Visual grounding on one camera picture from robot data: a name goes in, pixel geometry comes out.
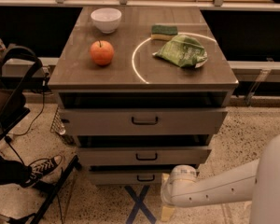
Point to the blue tape cross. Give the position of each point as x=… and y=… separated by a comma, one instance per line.
x=139, y=205

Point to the grey bottom drawer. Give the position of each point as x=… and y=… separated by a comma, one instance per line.
x=131, y=177

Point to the grey drawer cabinet wooden top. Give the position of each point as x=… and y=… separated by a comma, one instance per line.
x=135, y=79

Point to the orange apple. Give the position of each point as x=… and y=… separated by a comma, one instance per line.
x=101, y=52

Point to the green chip bag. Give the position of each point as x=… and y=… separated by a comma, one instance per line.
x=183, y=51

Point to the grey middle drawer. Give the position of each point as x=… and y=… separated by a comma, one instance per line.
x=122, y=156

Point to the white bowl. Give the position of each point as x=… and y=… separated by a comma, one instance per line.
x=107, y=19

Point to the black white sneaker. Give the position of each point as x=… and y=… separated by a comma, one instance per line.
x=41, y=168

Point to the grey top drawer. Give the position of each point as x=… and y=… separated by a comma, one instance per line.
x=167, y=121

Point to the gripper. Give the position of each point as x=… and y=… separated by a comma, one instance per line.
x=181, y=175

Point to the grey drawer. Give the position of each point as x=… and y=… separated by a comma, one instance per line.
x=167, y=121
x=131, y=177
x=122, y=156

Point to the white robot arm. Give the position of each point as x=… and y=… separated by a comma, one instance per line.
x=257, y=181

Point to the green yellow sponge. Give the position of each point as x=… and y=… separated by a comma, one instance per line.
x=163, y=32

